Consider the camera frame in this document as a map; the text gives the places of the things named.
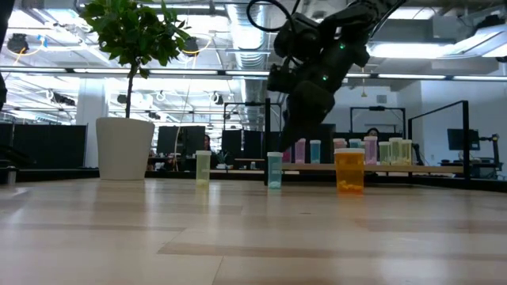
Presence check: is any large orange medicine bottle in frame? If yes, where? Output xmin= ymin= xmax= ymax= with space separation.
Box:
xmin=334 ymin=148 xmax=365 ymax=195

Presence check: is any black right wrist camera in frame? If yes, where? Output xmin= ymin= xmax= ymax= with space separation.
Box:
xmin=273 ymin=13 xmax=322 ymax=60

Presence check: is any black ceiling spotlight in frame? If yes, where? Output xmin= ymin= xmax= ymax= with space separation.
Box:
xmin=182 ymin=36 xmax=200 ymax=56
xmin=6 ymin=33 xmax=31 ymax=55

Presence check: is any black camera cable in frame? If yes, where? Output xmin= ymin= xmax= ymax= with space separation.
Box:
xmin=246 ymin=0 xmax=302 ymax=33

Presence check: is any wooden shelf board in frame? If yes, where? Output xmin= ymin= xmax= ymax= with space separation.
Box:
xmin=273 ymin=161 xmax=468 ymax=175

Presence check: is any teal bottle with white pills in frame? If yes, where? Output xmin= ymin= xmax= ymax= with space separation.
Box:
xmin=266 ymin=151 xmax=284 ymax=190

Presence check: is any black background rig frame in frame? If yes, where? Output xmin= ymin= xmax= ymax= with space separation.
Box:
xmin=349 ymin=104 xmax=408 ymax=135
xmin=223 ymin=101 xmax=283 ymax=132

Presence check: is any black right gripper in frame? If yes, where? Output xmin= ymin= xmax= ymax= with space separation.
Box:
xmin=267 ymin=39 xmax=369 ymax=154

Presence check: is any black computer monitor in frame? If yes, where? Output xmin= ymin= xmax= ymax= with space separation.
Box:
xmin=157 ymin=125 xmax=207 ymax=156
xmin=447 ymin=128 xmax=480 ymax=151

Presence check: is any small white-capped medicine bottle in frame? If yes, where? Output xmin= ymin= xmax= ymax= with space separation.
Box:
xmin=195 ymin=150 xmax=212 ymax=187

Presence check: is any silver ventilation duct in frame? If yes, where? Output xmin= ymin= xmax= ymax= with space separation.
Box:
xmin=223 ymin=0 xmax=278 ymax=131

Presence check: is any blue bottle with white pills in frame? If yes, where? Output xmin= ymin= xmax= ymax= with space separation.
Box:
xmin=310 ymin=139 xmax=322 ymax=165

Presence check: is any green leafy potted tree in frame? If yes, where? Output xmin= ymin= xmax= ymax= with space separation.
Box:
xmin=80 ymin=0 xmax=192 ymax=120

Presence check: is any yellow medicine bottle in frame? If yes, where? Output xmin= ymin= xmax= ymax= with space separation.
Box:
xmin=389 ymin=137 xmax=404 ymax=165
xmin=379 ymin=141 xmax=392 ymax=165
xmin=400 ymin=139 xmax=414 ymax=165

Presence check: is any long white light strip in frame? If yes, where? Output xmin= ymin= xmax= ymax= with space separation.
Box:
xmin=0 ymin=66 xmax=507 ymax=82

